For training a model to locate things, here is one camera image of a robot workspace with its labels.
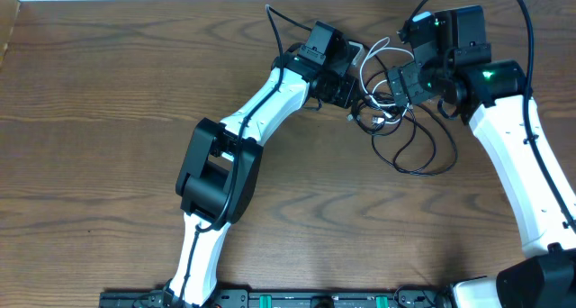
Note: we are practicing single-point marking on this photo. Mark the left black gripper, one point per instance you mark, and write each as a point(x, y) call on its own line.
point(345, 99)

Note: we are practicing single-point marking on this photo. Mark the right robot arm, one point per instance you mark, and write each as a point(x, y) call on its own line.
point(452, 60)

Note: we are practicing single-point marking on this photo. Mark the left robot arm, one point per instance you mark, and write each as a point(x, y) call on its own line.
point(218, 176)

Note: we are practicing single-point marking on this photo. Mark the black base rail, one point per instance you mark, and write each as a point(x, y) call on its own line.
point(242, 298)

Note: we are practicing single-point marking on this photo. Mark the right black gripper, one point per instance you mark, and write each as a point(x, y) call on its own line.
point(408, 76)

